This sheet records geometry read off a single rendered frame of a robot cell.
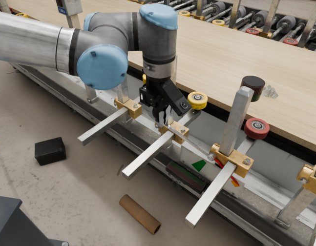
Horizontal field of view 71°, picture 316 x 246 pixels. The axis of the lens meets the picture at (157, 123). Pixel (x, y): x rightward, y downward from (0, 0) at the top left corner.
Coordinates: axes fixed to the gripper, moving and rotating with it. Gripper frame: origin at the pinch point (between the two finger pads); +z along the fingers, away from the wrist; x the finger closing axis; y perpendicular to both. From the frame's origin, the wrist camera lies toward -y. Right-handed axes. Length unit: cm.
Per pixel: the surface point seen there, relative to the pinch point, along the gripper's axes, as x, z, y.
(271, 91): -44.7, 0.7, -20.9
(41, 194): 36, 92, 80
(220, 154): -5.5, 5.4, -19.9
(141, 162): 12.1, 8.1, -0.7
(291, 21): -156, 8, 2
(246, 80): -11.8, -20.1, -18.9
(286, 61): -77, 2, -17
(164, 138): -1.1, 8.1, 0.1
